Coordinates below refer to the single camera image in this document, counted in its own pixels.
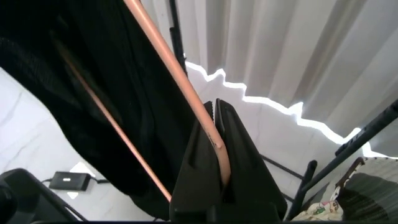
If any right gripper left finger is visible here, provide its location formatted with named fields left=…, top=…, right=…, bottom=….
left=169, top=101, right=224, bottom=222

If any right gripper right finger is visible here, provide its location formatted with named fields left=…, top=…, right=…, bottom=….
left=216, top=98, right=289, bottom=222

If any pink clothes hanger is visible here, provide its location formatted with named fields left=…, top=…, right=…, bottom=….
left=52, top=0, right=233, bottom=203

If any black garment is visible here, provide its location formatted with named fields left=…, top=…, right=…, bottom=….
left=0, top=0, right=200, bottom=220

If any white laundry basket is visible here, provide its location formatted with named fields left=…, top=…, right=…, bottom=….
left=306, top=156, right=398, bottom=222

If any black clothes rack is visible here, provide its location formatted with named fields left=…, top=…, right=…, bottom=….
left=167, top=0, right=398, bottom=222

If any cream printed garment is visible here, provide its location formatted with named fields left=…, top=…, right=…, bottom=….
left=292, top=198, right=345, bottom=222

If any black power adapter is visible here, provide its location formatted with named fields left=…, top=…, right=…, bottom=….
left=42, top=170, right=109, bottom=192

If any white curtain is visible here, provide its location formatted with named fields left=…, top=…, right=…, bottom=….
left=139, top=0, right=398, bottom=153

